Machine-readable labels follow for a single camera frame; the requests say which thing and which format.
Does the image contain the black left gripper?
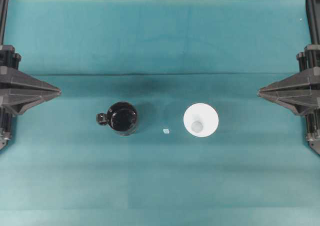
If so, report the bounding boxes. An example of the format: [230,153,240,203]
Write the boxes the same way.
[0,45,62,147]

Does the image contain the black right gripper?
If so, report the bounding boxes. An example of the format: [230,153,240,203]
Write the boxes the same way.
[257,44,320,147]

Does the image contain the white paper cup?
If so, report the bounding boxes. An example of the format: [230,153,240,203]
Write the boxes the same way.
[183,103,219,138]

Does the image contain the black cup holder with handle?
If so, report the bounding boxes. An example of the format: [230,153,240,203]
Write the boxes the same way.
[96,102,138,136]

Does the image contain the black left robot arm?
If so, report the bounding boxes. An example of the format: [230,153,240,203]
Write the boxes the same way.
[0,0,61,149]

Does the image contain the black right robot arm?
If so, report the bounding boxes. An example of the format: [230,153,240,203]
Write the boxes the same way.
[257,0,320,153]

